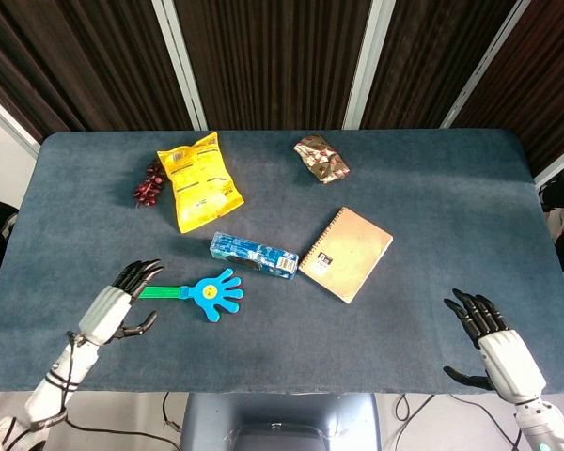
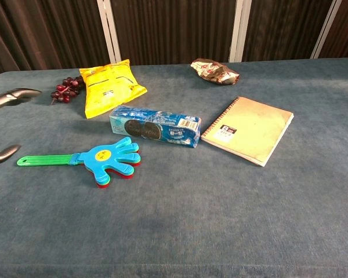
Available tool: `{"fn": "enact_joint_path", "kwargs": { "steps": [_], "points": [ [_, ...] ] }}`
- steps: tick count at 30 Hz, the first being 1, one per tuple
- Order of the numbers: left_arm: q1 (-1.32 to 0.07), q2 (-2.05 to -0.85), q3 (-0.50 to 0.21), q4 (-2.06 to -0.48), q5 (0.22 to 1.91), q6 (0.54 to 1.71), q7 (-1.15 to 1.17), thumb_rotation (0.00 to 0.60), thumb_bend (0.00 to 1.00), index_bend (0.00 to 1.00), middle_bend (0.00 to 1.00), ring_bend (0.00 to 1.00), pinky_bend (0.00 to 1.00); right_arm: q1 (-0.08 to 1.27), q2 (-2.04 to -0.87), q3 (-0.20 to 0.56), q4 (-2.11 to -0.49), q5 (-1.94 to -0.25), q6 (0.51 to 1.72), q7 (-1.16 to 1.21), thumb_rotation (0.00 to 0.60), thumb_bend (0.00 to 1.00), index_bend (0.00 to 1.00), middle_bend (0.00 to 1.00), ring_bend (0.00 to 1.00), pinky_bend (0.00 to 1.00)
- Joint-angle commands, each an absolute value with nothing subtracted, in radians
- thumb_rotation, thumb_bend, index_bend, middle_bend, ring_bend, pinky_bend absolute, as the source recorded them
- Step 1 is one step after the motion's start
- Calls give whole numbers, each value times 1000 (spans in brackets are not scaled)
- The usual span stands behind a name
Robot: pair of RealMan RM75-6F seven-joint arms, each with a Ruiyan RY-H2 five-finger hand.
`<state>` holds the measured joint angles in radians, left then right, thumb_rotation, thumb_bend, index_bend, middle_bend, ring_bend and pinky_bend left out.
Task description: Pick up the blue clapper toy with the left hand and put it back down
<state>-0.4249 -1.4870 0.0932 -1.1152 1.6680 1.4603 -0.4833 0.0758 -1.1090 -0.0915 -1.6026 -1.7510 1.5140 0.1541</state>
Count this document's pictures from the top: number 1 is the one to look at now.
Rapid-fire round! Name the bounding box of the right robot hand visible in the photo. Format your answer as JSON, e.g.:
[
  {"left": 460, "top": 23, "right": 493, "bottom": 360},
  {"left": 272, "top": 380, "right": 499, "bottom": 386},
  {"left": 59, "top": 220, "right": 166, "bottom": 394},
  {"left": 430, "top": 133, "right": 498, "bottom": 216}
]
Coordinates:
[{"left": 442, "top": 288, "right": 547, "bottom": 404}]

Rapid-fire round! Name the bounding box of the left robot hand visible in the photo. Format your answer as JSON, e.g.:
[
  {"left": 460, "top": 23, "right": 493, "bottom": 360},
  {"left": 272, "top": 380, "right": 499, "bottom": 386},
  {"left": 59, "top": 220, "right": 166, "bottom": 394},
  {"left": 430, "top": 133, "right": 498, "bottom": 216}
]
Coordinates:
[{"left": 77, "top": 258, "right": 165, "bottom": 346}]

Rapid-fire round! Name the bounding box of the hand-shaped plastic clapper toy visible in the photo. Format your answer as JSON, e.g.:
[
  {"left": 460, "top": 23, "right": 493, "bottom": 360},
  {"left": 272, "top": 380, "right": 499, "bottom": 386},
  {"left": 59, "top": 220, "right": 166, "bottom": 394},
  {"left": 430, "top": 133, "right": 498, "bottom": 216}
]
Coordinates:
[{"left": 138, "top": 268, "right": 244, "bottom": 324}]

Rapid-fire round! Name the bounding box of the dark red grape bunch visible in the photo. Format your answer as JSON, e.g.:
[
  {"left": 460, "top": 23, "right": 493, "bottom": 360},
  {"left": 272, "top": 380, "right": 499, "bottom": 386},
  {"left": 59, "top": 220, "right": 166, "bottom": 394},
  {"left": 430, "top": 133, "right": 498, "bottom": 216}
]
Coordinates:
[{"left": 132, "top": 157, "right": 168, "bottom": 209}]

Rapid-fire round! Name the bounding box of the blue cookie package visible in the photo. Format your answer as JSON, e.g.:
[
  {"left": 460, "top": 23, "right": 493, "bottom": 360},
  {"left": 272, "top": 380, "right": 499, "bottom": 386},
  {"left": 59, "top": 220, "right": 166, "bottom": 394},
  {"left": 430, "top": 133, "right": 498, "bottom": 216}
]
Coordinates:
[{"left": 209, "top": 230, "right": 300, "bottom": 282}]

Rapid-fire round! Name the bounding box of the yellow snack bag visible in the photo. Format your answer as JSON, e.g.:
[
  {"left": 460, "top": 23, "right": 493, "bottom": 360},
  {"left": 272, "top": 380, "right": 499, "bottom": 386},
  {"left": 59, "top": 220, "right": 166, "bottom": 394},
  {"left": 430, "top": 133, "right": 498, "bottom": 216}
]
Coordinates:
[{"left": 156, "top": 131, "right": 245, "bottom": 235}]

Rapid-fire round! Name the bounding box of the brown spiral notebook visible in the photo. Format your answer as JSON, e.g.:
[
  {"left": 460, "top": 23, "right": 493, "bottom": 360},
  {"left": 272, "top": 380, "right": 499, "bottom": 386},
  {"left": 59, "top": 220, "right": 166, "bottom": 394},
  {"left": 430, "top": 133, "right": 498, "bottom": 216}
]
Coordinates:
[{"left": 298, "top": 207, "right": 395, "bottom": 305}]

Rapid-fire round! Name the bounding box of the crumpled camouflage wrapper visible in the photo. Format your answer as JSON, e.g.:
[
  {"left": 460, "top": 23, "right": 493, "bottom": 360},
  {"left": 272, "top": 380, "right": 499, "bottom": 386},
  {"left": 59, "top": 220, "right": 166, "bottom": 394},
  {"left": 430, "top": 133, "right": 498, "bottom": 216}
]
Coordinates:
[{"left": 292, "top": 134, "right": 352, "bottom": 184}]

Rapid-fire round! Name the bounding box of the black floor cable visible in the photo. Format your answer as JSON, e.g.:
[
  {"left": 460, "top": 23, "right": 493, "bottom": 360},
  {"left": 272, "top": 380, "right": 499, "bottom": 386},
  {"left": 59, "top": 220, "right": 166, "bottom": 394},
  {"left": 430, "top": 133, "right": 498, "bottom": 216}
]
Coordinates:
[
  {"left": 393, "top": 393, "right": 523, "bottom": 451},
  {"left": 161, "top": 392, "right": 183, "bottom": 434}
]

